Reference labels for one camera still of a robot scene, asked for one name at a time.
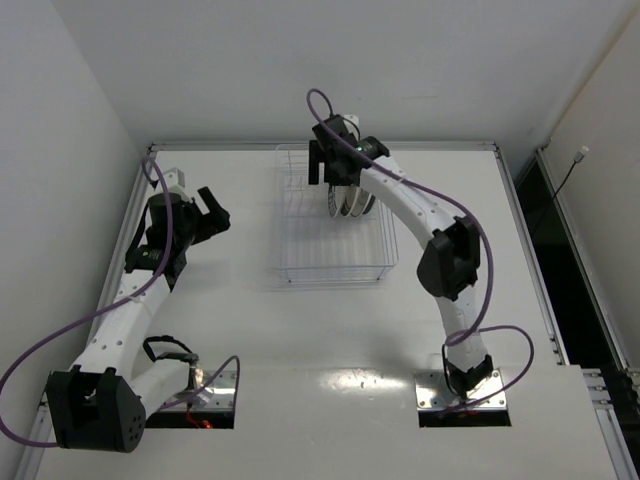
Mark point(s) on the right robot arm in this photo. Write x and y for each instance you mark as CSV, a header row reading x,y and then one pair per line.
x,y
453,247

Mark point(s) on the metal base plate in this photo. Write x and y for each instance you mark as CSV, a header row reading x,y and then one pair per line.
x,y
216,397
433,395

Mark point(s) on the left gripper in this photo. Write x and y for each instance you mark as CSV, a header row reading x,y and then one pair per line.
x,y
201,220

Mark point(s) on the green red rimmed plate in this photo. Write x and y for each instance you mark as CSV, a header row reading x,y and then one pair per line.
x,y
333,201
344,194

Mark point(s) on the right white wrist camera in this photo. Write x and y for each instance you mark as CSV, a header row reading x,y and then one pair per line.
x,y
352,123

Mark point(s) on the dark green patterned plate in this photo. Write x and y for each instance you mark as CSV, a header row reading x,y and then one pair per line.
x,y
369,205

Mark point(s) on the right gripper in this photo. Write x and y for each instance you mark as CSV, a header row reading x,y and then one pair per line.
x,y
325,163

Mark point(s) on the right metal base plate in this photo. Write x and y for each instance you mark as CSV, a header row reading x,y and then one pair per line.
x,y
433,395

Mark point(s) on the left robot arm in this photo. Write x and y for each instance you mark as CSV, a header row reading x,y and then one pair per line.
x,y
99,403

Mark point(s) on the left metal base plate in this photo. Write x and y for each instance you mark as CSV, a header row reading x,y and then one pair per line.
x,y
216,397

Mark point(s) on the white wire dish rack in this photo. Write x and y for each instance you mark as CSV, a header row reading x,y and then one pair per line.
x,y
311,247

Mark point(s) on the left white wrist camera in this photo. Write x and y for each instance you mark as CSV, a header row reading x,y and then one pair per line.
x,y
175,181

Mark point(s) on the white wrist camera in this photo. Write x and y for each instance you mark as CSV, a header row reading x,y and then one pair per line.
x,y
352,123
175,181

